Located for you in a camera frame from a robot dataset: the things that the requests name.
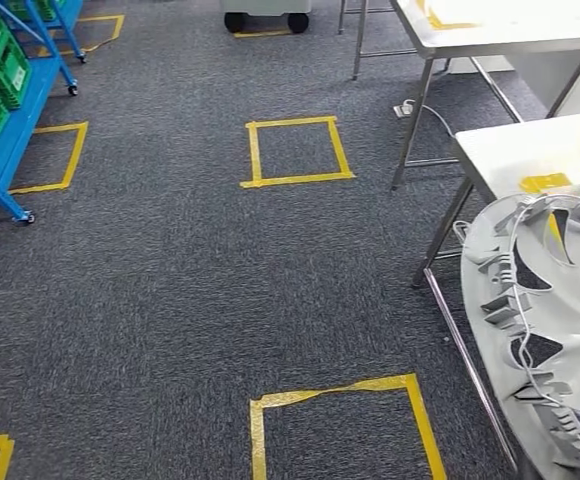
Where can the white steel-legged workbench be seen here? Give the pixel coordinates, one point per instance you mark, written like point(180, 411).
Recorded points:
point(495, 33)
point(520, 146)

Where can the blue metal shelf rack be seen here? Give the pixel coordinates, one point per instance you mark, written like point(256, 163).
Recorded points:
point(20, 126)
point(73, 45)

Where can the yellow tape strip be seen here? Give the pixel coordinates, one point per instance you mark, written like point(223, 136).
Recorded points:
point(440, 23)
point(545, 182)

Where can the white panel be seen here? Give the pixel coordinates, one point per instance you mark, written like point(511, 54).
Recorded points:
point(534, 79)

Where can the white power strip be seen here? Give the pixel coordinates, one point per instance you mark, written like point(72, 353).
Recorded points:
point(402, 110)

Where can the twisted yellow floor tape square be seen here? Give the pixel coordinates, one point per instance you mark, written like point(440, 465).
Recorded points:
point(257, 437)

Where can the steel table frame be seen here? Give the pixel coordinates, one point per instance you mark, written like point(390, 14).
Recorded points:
point(359, 40)

